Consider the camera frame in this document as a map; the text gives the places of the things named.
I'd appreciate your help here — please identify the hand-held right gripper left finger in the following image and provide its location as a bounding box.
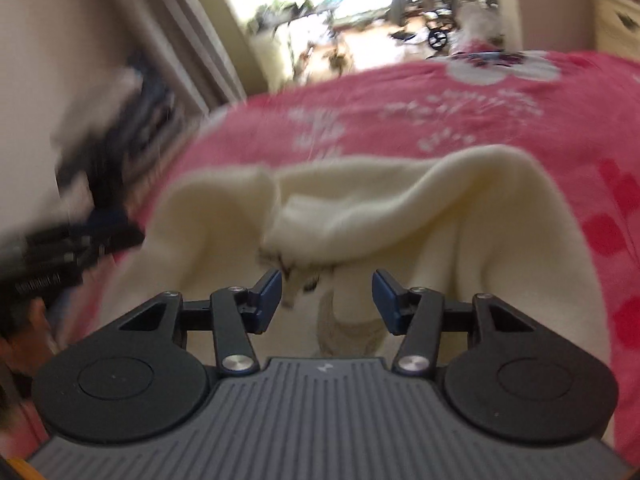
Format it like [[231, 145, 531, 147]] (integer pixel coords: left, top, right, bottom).
[[117, 267, 284, 377]]

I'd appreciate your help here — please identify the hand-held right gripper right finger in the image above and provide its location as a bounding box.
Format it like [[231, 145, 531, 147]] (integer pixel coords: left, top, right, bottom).
[[372, 269, 541, 377]]

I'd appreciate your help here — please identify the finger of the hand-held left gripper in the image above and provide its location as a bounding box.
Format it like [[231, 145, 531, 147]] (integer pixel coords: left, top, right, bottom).
[[70, 207, 147, 268]]

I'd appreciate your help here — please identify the cream knit sweater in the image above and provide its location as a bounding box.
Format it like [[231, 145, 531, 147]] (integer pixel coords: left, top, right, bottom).
[[95, 145, 613, 441]]

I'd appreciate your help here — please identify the pink floral blanket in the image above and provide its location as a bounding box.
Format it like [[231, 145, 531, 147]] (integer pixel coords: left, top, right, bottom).
[[0, 50, 640, 480]]

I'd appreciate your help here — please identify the grey striped curtain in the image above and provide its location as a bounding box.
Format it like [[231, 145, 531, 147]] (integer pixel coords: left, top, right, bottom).
[[95, 0, 251, 111]]

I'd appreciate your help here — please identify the wheelchair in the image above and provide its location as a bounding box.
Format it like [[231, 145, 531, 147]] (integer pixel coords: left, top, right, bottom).
[[390, 0, 501, 52]]

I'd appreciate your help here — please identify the metal folding table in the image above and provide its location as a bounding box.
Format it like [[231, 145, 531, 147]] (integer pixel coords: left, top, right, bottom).
[[245, 0, 361, 81]]

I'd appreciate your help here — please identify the white plastic bag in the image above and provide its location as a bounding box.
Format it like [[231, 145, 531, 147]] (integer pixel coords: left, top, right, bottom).
[[452, 2, 506, 53]]

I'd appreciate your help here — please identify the cream nightstand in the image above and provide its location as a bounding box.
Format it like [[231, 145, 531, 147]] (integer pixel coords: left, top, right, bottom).
[[587, 0, 640, 61]]

